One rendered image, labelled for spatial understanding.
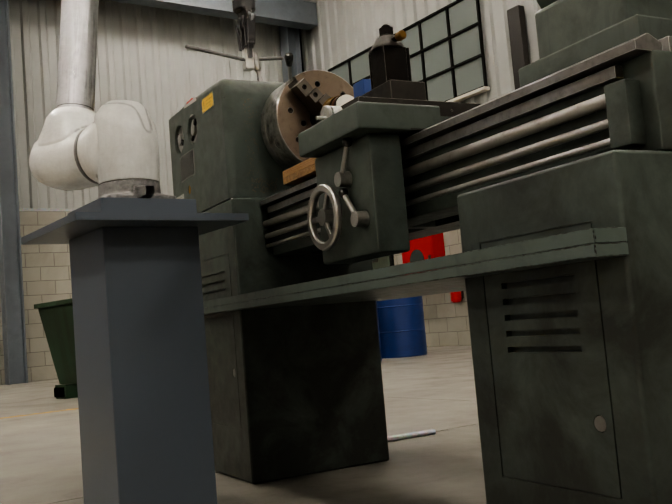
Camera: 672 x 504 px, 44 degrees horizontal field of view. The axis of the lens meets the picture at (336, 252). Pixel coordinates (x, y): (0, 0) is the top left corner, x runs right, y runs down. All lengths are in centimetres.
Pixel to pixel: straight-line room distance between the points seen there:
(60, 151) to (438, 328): 1012
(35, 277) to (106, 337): 1057
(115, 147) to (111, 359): 53
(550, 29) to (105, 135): 112
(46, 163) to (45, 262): 1034
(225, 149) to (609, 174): 156
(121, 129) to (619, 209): 131
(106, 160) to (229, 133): 57
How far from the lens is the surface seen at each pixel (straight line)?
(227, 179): 262
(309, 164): 228
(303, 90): 255
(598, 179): 134
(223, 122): 266
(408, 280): 164
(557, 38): 167
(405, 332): 974
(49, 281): 1266
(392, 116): 186
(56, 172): 233
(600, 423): 137
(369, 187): 184
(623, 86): 141
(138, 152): 218
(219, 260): 270
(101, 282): 207
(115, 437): 205
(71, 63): 244
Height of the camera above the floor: 46
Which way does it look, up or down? 5 degrees up
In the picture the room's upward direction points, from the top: 5 degrees counter-clockwise
